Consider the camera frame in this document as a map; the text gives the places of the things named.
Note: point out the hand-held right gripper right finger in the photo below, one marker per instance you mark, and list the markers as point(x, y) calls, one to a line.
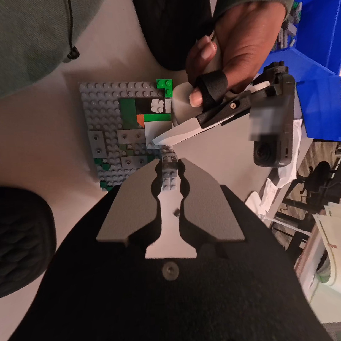
point(210, 207)

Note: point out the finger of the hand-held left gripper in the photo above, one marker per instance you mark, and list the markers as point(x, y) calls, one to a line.
point(175, 133)
point(202, 130)

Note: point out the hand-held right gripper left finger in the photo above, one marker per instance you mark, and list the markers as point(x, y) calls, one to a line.
point(130, 207)

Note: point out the bright green brick plate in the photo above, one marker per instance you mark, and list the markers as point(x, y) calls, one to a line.
point(168, 92)

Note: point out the light grey brick assembly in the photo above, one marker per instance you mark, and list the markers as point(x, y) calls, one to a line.
point(170, 182)

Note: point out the grey toy brick model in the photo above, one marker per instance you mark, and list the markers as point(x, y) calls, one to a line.
point(106, 106)

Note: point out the grey desk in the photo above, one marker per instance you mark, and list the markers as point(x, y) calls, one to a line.
point(226, 165)

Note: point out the small dark grey brick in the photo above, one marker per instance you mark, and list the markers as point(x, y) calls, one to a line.
point(176, 212)

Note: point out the white paper bag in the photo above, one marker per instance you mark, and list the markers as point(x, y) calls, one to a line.
point(290, 159)

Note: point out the blue plastic bin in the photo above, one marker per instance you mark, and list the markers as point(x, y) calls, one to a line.
point(319, 106)
point(319, 32)

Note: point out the black mesh pad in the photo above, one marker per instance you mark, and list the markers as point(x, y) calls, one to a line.
point(170, 32)

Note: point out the pile of grey bricks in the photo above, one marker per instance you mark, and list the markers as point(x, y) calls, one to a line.
point(289, 32)

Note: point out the black office chair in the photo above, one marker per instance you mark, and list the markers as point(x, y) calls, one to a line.
point(317, 178)

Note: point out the white sheet with green stripe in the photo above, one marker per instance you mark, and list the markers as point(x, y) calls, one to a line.
point(330, 239)

